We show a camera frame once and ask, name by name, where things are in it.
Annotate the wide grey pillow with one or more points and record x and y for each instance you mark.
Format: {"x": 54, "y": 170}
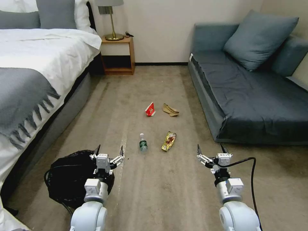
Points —
{"x": 19, "y": 20}

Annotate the large blue-grey cushion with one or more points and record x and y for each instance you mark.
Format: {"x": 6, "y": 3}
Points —
{"x": 258, "y": 39}

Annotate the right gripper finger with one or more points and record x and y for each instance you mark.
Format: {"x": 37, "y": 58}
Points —
{"x": 224, "y": 149}
{"x": 204, "y": 159}

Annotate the brass table lamp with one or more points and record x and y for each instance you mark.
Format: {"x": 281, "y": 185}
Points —
{"x": 112, "y": 21}

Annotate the gold snack wrapper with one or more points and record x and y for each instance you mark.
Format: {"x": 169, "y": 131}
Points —
{"x": 169, "y": 142}

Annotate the grey bed base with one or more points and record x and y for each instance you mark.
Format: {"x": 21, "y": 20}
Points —
{"x": 60, "y": 115}

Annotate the white pillow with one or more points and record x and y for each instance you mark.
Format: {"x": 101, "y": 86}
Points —
{"x": 83, "y": 16}

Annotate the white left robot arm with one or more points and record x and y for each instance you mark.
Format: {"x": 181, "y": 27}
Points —
{"x": 91, "y": 211}

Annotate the red paper carton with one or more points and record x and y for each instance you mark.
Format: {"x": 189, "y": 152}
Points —
{"x": 150, "y": 110}

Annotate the blue-grey sofa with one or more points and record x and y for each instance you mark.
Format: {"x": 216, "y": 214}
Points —
{"x": 240, "y": 96}

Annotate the upright grey pillow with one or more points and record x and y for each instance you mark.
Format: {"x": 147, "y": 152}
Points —
{"x": 57, "y": 14}

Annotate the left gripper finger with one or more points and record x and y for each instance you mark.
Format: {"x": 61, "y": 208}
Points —
{"x": 96, "y": 150}
{"x": 118, "y": 160}

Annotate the white bed duvet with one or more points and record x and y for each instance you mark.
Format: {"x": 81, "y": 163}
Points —
{"x": 48, "y": 55}

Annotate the small black object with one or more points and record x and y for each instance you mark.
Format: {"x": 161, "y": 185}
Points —
{"x": 128, "y": 34}

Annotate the green label plastic bottle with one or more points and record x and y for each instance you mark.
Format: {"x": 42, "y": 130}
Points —
{"x": 143, "y": 144}

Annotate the blue-grey bolster cushion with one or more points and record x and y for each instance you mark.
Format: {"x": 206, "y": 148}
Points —
{"x": 290, "y": 56}

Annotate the wooden nightstand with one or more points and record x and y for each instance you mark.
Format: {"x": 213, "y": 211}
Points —
{"x": 119, "y": 55}

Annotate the black headboard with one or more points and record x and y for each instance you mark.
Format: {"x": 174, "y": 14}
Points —
{"x": 92, "y": 16}

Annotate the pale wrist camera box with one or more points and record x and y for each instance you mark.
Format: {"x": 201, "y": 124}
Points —
{"x": 102, "y": 160}
{"x": 223, "y": 159}

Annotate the white sofa tag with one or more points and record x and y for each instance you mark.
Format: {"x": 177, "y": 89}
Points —
{"x": 191, "y": 57}

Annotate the grey fringed throw blanket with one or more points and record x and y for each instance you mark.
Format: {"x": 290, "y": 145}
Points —
{"x": 21, "y": 96}

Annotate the crumpled brown paper bag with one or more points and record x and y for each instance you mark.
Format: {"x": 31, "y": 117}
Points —
{"x": 170, "y": 110}

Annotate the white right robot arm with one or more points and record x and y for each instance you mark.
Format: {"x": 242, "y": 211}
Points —
{"x": 237, "y": 214}

